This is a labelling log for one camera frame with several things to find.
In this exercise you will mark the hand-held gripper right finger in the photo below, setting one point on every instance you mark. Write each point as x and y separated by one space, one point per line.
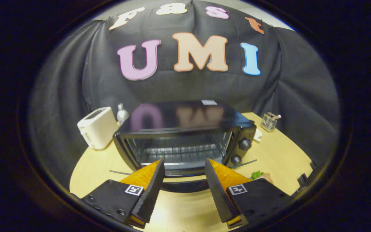
217 193

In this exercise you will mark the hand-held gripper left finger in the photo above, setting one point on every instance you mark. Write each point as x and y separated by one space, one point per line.
151 193

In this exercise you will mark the sandwich with lettuce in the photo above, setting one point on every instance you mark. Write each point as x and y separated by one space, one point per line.
259 175

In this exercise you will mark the black toaster oven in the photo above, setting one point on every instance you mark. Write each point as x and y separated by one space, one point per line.
179 119

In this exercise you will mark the white pop-up toaster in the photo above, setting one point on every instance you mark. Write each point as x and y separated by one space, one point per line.
97 129

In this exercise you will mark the white divided dish with beans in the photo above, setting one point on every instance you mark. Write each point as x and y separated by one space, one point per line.
258 135

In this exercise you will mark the small silver bottle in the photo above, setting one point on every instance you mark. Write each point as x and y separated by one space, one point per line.
121 114

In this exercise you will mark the black table edge clamp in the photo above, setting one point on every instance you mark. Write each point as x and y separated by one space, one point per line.
312 165
302 180

